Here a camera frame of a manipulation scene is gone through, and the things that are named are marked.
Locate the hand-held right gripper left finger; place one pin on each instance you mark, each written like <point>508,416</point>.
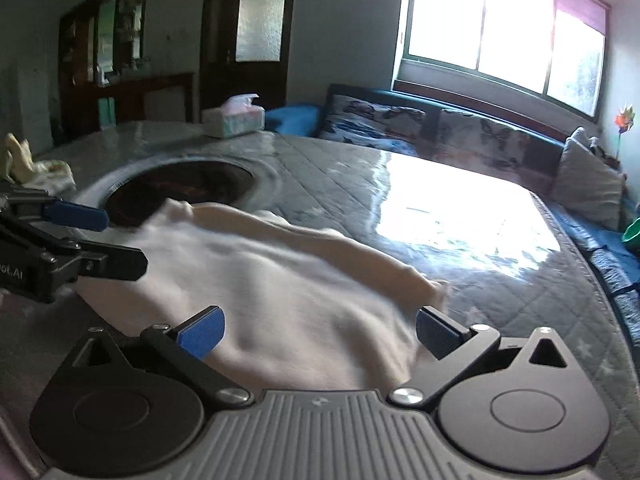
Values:
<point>200,335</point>

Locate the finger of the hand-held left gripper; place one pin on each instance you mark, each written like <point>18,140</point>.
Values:
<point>115,264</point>
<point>80,216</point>

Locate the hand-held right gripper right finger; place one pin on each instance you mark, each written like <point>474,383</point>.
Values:
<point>434,330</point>

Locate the cream shirt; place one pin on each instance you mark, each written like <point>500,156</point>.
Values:
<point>280,300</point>

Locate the floral yellow cloth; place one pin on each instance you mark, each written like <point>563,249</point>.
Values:
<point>50,172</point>

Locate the round black cooktop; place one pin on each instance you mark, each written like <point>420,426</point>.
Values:
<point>190,185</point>

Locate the pale chair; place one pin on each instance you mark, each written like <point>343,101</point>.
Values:
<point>165,105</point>

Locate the dark wooden display cabinet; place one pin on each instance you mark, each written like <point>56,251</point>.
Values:
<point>75,60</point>

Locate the dark wooden sideboard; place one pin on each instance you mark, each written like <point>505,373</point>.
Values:
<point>165,80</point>

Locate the blue quilted sofa cover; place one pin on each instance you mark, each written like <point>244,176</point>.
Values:
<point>600,255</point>

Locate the tissue box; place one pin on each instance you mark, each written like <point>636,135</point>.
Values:
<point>235,120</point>

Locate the person's pink garment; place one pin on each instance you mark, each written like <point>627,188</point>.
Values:
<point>10,465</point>

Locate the butterfly print pillow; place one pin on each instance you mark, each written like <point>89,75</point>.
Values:
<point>360,125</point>
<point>485,142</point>

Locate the grey pillow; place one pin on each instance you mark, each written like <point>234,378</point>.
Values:
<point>587,185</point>

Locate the green bowl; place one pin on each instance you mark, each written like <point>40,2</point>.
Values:
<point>634,237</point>

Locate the dark wooden glass door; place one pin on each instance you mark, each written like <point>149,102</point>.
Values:
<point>215,35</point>

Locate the blue sofa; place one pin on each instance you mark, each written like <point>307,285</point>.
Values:
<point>295,117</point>

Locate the white cushion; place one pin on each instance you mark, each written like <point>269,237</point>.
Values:
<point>580,136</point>

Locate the black white plush toy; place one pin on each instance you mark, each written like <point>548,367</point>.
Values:
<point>602,152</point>

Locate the colourful pinwheel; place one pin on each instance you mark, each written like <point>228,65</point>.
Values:
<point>624,122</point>

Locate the window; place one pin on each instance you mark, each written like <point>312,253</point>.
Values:
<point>500,35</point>

